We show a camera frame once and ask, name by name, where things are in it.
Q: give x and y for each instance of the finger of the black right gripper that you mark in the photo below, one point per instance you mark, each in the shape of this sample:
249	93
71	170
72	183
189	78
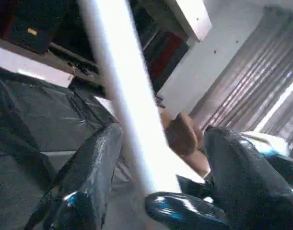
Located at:
180	208

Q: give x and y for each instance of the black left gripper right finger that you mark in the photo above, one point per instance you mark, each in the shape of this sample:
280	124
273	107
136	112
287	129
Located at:
251	191

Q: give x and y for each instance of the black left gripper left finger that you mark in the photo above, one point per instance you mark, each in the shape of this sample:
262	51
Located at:
84	182

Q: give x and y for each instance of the white plastic table leg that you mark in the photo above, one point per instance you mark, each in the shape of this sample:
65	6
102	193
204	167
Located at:
127	96

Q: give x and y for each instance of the black table mat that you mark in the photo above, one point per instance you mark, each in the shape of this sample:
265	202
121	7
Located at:
31	124

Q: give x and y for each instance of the white flat board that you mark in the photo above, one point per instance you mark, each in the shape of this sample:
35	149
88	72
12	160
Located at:
102	101

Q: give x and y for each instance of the grey curtain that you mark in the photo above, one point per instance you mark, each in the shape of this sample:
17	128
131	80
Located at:
261	72

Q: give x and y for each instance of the white drawer unit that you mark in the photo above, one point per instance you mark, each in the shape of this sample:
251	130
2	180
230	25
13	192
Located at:
21	64

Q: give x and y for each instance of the black speaker box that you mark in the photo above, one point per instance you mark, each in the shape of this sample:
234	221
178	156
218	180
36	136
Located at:
31	24

